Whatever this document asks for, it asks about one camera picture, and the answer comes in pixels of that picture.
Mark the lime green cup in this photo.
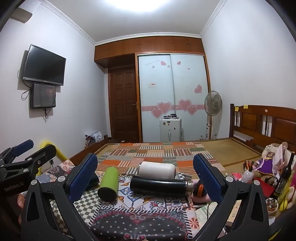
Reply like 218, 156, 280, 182
97, 166, 119, 202

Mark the glass jar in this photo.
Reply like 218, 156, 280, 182
265, 198, 278, 215

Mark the yellow plush toy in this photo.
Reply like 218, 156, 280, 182
278, 178, 295, 212

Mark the clear spray bottle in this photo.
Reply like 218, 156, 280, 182
242, 162, 254, 183

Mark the dark wine bottle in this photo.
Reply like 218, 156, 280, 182
270, 152, 295, 199

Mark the orange black round object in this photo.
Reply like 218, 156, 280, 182
191, 179, 211, 204

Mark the clothes pile by door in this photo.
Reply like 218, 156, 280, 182
85, 131, 103, 147

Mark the stuffed doll in purple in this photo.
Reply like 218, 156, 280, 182
243, 142, 290, 186

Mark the patterned tablecloth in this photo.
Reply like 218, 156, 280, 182
36, 159, 223, 241

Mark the striped patchwork bed mat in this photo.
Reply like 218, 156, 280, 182
97, 142, 226, 178

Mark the white tumbler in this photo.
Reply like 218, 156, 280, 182
137, 161, 176, 179

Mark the black steel thermos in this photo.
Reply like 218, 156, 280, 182
130, 176, 194, 197

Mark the wooden bed headboard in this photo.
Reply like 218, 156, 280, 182
229, 103, 296, 151

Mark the white appliance box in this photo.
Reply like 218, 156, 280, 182
159, 113, 182, 143

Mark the brown wooden door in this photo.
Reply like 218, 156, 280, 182
108, 67, 139, 143

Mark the standing electric fan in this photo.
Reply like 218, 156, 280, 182
204, 90, 222, 140

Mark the wooden wardrobe with sliding doors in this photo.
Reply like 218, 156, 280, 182
94, 36, 211, 143

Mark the yellow foam handle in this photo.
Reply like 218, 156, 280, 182
39, 141, 68, 162

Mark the small wall monitor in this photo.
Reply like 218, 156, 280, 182
30, 83, 56, 109

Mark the wall mounted television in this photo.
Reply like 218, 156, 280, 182
23, 44, 66, 86

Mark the wall air conditioner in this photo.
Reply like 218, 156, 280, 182
10, 8, 33, 23

